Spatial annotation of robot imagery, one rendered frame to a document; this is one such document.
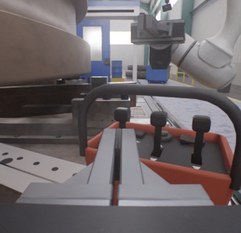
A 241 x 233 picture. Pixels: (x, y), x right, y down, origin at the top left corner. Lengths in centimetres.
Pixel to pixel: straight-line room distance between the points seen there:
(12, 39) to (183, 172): 75
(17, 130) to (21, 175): 125
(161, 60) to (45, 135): 126
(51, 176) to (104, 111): 95
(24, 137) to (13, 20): 102
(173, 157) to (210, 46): 42
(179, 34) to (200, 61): 17
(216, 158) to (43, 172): 35
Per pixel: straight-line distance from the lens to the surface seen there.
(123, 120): 26
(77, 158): 127
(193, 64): 60
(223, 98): 19
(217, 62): 60
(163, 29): 42
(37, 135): 163
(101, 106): 132
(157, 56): 52
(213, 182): 22
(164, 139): 30
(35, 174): 45
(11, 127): 173
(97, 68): 557
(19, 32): 85
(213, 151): 30
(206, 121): 24
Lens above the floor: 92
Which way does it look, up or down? 15 degrees down
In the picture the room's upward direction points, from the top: straight up
